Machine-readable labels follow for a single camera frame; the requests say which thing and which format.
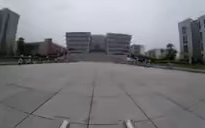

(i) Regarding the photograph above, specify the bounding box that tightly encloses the wide grey stepped building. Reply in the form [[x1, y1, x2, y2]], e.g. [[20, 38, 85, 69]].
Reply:
[[65, 31, 133, 63]]

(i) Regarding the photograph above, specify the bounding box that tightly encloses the grey concrete slab plaza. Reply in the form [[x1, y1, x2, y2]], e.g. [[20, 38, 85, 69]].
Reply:
[[0, 61, 205, 128]]

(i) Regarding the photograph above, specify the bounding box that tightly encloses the row of parked vehicles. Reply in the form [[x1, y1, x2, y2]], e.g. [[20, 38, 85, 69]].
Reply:
[[17, 54, 68, 66], [125, 54, 152, 66]]

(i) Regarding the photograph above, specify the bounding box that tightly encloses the pale distant building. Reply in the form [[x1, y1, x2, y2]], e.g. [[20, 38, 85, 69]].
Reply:
[[146, 48, 169, 60]]

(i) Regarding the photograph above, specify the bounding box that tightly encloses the low reddish brown building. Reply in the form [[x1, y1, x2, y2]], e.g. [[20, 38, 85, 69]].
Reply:
[[17, 37, 68, 60]]

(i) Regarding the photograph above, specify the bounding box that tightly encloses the robot's own part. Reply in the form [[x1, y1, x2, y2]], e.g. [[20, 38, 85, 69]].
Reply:
[[59, 120, 70, 128], [124, 119, 135, 128]]

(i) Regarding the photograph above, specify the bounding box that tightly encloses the dark round tree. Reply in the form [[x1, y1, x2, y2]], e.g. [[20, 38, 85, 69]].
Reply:
[[165, 43, 178, 62]]

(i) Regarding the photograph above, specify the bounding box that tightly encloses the grass strip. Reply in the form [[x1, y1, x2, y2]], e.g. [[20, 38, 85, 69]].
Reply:
[[149, 59, 205, 73]]

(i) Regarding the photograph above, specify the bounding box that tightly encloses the long grey glass-fronted building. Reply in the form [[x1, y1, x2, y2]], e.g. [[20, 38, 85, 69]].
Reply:
[[177, 10, 205, 66]]

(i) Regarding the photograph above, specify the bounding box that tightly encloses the tall grey office building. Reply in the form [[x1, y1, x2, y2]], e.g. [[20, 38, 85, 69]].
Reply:
[[0, 5, 21, 58]]

